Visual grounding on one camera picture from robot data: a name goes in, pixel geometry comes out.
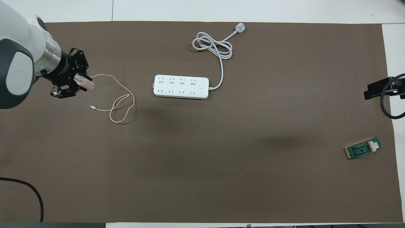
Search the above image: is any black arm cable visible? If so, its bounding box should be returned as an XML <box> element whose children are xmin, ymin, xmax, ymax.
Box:
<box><xmin>0</xmin><ymin>177</ymin><xmax>44</xmax><ymax>223</ymax></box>
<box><xmin>380</xmin><ymin>73</ymin><xmax>405</xmax><ymax>120</ymax></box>

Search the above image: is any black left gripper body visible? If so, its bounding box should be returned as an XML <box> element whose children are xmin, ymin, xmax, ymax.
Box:
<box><xmin>41</xmin><ymin>49</ymin><xmax>79</xmax><ymax>87</ymax></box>

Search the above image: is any white power cord with plug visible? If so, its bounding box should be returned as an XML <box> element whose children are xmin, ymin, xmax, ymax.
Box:
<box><xmin>192</xmin><ymin>22</ymin><xmax>246</xmax><ymax>91</ymax></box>

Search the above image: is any brown table mat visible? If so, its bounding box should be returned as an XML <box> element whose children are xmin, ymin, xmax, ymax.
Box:
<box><xmin>0</xmin><ymin>21</ymin><xmax>403</xmax><ymax>223</ymax></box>

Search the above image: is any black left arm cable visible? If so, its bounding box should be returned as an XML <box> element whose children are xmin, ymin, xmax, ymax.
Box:
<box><xmin>0</xmin><ymin>177</ymin><xmax>44</xmax><ymax>223</ymax></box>

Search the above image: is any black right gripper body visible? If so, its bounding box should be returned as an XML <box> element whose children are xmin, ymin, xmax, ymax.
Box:
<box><xmin>392</xmin><ymin>78</ymin><xmax>405</xmax><ymax>98</ymax></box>

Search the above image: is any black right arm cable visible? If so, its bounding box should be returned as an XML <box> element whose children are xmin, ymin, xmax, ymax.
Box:
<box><xmin>380</xmin><ymin>73</ymin><xmax>405</xmax><ymax>120</ymax></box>

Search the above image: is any pink charging cable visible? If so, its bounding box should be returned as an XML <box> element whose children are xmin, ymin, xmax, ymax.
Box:
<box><xmin>90</xmin><ymin>74</ymin><xmax>135</xmax><ymax>124</ymax></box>

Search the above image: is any green knife switch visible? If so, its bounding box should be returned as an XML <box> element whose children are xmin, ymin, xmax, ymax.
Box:
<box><xmin>344</xmin><ymin>137</ymin><xmax>382</xmax><ymax>160</ymax></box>

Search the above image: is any white power strip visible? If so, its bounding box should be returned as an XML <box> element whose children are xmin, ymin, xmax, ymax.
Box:
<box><xmin>153</xmin><ymin>75</ymin><xmax>209</xmax><ymax>100</ymax></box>

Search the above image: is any pink charger adapter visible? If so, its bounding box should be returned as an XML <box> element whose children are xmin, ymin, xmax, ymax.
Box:
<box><xmin>74</xmin><ymin>73</ymin><xmax>95</xmax><ymax>91</ymax></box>

